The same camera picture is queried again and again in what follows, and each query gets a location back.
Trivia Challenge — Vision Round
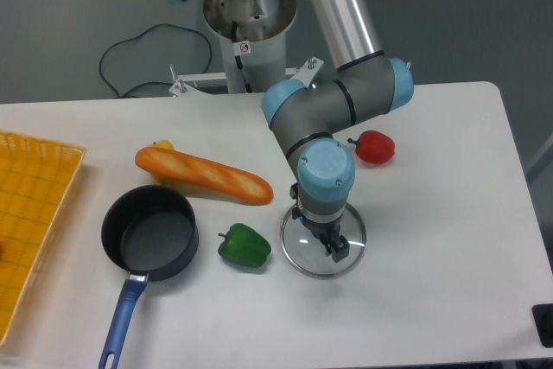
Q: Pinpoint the glass pot lid blue knob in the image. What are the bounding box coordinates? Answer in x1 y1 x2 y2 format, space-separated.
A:
280 204 366 279

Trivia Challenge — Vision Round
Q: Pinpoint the yellow bell pepper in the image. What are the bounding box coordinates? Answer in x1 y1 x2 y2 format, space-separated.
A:
149 140 179 188

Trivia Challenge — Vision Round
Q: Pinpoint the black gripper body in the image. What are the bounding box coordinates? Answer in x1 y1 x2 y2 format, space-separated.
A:
289 184 346 243

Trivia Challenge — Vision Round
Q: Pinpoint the black cable on floor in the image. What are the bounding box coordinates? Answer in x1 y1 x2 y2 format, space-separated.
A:
99 23 213 99

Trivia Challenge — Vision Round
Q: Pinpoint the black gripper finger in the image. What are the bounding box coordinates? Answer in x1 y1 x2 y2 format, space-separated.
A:
323 234 348 262

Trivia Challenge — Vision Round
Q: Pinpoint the black corner device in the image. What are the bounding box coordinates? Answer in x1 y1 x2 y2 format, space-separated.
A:
531 303 553 348

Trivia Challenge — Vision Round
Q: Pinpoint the white metal bracket left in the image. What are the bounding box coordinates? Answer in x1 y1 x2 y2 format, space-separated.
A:
168 64 228 97

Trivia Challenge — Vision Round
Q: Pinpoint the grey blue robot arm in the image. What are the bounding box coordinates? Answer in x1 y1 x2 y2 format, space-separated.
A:
173 0 414 262

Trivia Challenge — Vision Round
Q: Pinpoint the white metal bracket right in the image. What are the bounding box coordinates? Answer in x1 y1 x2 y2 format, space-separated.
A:
285 56 324 86

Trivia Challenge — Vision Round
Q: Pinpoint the green bell pepper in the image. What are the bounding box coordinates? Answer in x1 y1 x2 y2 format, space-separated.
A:
218 223 271 269

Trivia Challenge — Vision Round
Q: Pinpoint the black saucepan blue handle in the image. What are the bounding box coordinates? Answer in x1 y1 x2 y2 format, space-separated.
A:
99 185 199 368

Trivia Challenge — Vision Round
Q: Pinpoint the white metal bracket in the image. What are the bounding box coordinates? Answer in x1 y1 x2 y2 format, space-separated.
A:
285 56 324 86
168 64 228 97

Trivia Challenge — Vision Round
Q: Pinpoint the red bell pepper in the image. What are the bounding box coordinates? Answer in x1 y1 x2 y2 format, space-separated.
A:
347 130 396 165

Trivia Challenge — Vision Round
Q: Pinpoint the long orange bread loaf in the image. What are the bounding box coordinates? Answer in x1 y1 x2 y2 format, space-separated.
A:
135 146 274 206

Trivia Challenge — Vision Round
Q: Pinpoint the yellow plastic basket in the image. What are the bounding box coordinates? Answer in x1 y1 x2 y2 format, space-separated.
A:
1 130 86 345

